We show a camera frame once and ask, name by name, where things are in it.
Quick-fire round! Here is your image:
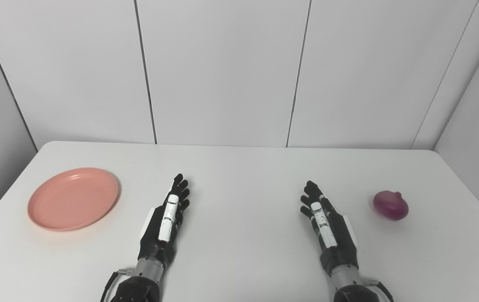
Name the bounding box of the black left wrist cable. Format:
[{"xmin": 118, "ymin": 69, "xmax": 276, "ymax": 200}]
[{"xmin": 100, "ymin": 268, "xmax": 134, "ymax": 302}]

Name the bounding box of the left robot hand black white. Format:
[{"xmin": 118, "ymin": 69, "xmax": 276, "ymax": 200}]
[{"xmin": 138, "ymin": 173, "xmax": 191, "ymax": 266}]

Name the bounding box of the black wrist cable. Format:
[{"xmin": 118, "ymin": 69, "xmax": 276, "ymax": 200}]
[
  {"xmin": 363, "ymin": 279, "xmax": 395, "ymax": 302},
  {"xmin": 100, "ymin": 268, "xmax": 134, "ymax": 302}
]

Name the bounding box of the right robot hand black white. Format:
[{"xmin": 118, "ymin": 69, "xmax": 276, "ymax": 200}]
[{"xmin": 300, "ymin": 180, "xmax": 359, "ymax": 276}]

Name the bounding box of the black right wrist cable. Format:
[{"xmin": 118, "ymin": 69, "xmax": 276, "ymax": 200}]
[{"xmin": 363, "ymin": 279, "xmax": 395, "ymax": 302}]

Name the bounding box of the purple red onion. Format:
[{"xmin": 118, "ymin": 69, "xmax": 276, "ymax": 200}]
[{"xmin": 373, "ymin": 190, "xmax": 409, "ymax": 221}]

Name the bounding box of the pink round plate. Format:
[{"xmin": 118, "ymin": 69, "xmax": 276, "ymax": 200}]
[{"xmin": 27, "ymin": 167, "xmax": 120, "ymax": 232}]

